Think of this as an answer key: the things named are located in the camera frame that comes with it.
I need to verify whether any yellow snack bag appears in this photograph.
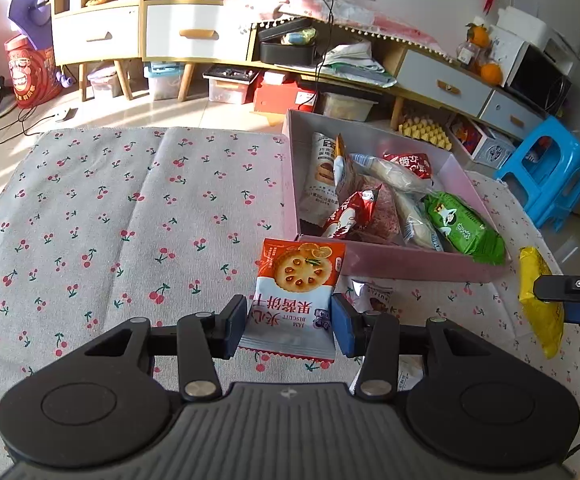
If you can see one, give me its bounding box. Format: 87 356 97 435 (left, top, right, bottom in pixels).
518 247 564 359

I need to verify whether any orange biscuit packet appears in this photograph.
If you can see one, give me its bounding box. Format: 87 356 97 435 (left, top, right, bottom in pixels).
240 238 345 362

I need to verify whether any white snack bag black text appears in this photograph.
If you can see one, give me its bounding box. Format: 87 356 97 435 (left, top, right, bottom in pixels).
299 132 339 226

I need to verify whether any blue white small snack packet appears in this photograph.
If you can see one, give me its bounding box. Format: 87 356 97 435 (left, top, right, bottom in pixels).
351 280 394 313

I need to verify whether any pink wrapped snack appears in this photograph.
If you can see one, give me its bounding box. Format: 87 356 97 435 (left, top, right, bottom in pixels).
362 176 401 245

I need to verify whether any white blue bread packet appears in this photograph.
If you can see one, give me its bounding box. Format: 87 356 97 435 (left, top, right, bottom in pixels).
393 191 443 252

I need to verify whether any blue plastic stool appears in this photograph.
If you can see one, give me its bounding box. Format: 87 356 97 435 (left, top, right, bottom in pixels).
495 116 580 232

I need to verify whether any red crumpled snack packet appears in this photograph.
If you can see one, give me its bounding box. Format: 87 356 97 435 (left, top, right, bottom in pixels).
322 188 378 240

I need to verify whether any pink cardboard box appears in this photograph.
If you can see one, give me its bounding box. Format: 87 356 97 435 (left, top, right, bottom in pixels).
282 110 512 282

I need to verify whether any green snack bag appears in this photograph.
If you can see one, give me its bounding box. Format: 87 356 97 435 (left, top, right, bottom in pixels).
422 192 506 266

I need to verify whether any clear bag white pastry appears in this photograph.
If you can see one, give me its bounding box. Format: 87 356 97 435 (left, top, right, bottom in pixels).
351 153 433 194

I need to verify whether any cherry print cloth mat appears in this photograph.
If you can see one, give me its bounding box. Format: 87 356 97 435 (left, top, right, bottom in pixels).
0 128 580 474

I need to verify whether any white printed box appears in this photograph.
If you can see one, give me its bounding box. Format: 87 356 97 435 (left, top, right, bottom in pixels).
447 115 516 170

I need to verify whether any orange white long packet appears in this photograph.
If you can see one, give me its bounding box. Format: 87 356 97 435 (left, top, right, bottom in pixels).
333 134 363 204

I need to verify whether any yellow egg tray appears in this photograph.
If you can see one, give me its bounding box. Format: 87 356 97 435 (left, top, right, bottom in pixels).
396 115 453 151

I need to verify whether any clear plastic storage bin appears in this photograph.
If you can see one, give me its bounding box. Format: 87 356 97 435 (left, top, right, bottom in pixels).
320 92 375 122

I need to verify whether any orange fruit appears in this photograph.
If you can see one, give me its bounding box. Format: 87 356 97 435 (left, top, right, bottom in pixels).
480 62 504 86

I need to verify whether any red storage box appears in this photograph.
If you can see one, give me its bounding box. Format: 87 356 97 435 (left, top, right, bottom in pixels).
253 70 317 115

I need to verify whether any stack of papers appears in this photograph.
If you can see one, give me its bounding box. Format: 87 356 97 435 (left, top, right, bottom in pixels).
319 41 396 89

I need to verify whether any black lidded box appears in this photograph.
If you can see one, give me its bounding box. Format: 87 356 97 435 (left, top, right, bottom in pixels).
256 18 318 67

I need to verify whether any wooden tv cabinet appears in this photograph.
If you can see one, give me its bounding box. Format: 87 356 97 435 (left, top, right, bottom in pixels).
144 0 544 139

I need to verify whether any pink table runner cloth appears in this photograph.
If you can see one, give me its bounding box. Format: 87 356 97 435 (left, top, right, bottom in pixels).
224 0 452 62

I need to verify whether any wooden shelf unit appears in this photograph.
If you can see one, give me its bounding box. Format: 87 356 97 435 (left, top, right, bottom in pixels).
50 0 142 100

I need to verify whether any purple fan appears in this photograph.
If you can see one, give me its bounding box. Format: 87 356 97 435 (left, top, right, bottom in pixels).
8 0 52 50

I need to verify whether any black power cable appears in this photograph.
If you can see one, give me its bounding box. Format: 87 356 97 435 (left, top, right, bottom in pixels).
306 0 341 111

